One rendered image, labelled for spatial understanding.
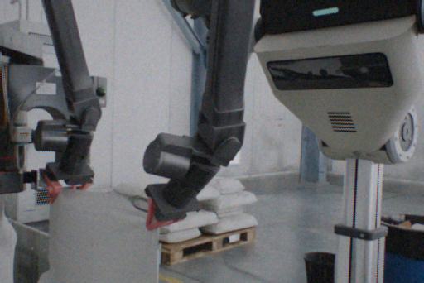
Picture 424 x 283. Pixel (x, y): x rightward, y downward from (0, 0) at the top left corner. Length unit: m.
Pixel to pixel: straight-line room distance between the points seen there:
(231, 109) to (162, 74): 6.13
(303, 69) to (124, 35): 5.48
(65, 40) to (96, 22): 5.21
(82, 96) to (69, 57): 0.09
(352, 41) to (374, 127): 0.23
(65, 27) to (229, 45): 0.46
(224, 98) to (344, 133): 0.53
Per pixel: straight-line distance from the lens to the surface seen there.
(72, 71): 1.07
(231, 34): 0.68
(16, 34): 1.25
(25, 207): 5.14
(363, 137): 1.17
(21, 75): 1.28
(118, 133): 6.36
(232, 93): 0.72
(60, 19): 1.04
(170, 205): 0.83
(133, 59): 6.54
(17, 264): 2.24
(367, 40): 1.00
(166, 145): 0.73
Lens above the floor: 1.21
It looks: 3 degrees down
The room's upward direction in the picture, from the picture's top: 2 degrees clockwise
